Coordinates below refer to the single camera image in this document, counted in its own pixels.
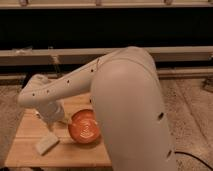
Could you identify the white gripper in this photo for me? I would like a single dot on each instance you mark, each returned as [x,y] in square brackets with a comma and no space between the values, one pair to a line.
[51,112]

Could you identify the white sponge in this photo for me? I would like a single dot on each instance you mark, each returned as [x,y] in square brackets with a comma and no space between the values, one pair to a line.
[46,143]

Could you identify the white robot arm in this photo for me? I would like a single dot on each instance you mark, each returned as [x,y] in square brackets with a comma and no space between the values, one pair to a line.
[126,97]

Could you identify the wooden table board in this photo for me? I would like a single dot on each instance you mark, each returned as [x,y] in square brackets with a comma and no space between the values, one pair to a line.
[66,153]

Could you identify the orange bowl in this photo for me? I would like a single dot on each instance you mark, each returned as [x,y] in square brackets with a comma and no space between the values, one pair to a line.
[83,127]

